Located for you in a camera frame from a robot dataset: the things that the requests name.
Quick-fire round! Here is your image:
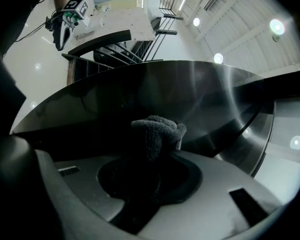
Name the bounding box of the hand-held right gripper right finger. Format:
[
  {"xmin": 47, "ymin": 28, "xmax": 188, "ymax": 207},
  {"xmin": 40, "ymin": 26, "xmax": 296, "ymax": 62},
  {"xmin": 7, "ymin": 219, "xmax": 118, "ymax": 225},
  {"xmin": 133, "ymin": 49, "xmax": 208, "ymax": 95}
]
[{"xmin": 136, "ymin": 150, "xmax": 283, "ymax": 240}]

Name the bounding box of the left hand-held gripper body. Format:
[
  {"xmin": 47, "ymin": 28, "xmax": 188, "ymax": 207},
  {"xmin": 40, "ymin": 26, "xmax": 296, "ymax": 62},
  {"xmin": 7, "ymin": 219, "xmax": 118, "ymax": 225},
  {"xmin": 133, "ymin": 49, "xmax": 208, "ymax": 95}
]
[{"xmin": 48, "ymin": 0, "xmax": 89, "ymax": 32}]

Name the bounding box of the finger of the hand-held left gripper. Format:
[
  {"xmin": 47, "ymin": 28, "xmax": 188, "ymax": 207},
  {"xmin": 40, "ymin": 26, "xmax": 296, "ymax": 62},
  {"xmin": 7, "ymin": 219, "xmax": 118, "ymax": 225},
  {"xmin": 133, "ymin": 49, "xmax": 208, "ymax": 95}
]
[
  {"xmin": 52, "ymin": 26, "xmax": 64, "ymax": 51},
  {"xmin": 62, "ymin": 26, "xmax": 75, "ymax": 51}
]

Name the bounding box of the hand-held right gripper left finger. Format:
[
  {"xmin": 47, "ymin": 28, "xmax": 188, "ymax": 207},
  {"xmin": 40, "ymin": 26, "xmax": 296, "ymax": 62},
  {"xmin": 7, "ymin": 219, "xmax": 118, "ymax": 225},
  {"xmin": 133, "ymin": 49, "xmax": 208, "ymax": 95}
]
[{"xmin": 53, "ymin": 148, "xmax": 141, "ymax": 222}]

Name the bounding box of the dark grey cleaning cloth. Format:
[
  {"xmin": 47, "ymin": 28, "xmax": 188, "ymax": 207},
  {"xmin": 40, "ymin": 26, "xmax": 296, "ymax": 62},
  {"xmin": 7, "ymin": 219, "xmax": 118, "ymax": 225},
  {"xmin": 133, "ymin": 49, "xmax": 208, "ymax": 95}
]
[{"xmin": 109, "ymin": 114, "xmax": 188, "ymax": 206}]

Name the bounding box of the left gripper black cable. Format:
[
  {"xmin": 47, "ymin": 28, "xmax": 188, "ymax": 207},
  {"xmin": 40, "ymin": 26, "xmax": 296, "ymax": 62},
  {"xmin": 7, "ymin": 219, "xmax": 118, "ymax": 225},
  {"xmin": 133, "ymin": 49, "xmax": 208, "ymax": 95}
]
[{"xmin": 14, "ymin": 0, "xmax": 56, "ymax": 43}]

